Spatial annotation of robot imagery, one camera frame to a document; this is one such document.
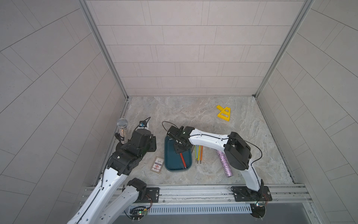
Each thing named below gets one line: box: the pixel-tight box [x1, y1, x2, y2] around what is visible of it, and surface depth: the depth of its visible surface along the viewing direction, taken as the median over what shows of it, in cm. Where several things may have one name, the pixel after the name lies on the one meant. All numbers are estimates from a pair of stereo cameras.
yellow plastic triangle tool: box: [216, 105, 231, 122], surface depth 107 cm
